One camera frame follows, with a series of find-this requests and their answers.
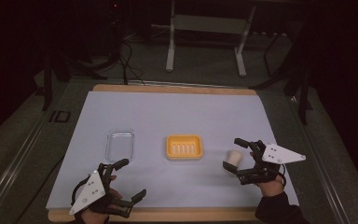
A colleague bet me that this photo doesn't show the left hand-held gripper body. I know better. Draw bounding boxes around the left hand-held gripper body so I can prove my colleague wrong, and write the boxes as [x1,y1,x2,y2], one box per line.
[68,162,133,218]

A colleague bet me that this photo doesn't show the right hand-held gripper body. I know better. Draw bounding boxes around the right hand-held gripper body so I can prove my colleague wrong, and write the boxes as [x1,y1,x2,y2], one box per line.
[236,139,308,187]

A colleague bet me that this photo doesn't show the white cup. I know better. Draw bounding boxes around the white cup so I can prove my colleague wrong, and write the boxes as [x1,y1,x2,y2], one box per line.
[226,149,244,170]

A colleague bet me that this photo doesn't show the person's left hand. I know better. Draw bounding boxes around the person's left hand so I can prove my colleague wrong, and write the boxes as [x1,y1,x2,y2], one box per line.
[79,175,124,224]

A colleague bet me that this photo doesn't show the person's right hand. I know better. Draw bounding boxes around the person's right hand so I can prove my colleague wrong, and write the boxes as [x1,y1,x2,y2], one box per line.
[249,150,285,198]

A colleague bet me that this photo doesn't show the clear plastic container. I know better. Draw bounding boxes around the clear plastic container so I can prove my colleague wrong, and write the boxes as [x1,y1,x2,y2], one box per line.
[104,128,135,163]

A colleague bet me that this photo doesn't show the yellow soap dish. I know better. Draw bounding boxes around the yellow soap dish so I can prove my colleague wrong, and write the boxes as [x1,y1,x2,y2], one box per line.
[165,133,204,161]

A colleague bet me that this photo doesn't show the black metal stand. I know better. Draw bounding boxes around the black metal stand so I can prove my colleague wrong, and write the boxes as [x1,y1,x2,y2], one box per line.
[41,50,109,112]
[249,29,314,126]

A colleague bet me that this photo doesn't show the pale blue table sheet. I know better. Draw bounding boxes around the pale blue table sheet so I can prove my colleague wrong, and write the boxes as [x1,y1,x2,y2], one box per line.
[45,91,300,211]

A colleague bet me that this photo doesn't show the white metal stand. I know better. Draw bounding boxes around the white metal stand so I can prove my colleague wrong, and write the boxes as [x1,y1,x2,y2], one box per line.
[165,0,257,78]

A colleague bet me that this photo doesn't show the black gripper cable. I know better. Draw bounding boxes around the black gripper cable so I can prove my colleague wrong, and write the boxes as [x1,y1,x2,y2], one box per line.
[276,163,289,189]
[70,178,90,206]

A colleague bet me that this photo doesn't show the metal floor rail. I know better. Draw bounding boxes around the metal floor rail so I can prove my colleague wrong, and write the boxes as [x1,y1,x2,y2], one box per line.
[287,94,352,224]
[0,92,63,224]

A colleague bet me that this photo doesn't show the black rectangular floor bracket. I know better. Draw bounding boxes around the black rectangular floor bracket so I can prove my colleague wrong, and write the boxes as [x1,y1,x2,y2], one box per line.
[48,109,72,123]

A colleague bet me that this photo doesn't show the black floor cables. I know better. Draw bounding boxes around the black floor cables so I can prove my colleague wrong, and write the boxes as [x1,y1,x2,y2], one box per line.
[117,38,146,86]

